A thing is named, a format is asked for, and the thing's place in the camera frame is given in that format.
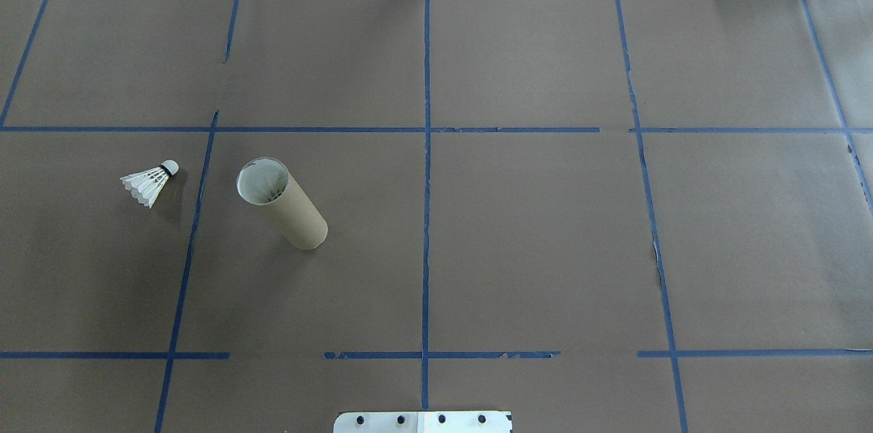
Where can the white feather shuttlecock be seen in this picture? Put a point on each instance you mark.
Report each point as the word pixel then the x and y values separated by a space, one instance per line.
pixel 146 183
pixel 267 189

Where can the brown cardboard tube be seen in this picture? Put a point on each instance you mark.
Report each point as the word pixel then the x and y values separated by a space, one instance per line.
pixel 293 218

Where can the white square base plate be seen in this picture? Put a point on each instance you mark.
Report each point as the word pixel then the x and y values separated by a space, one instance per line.
pixel 423 423

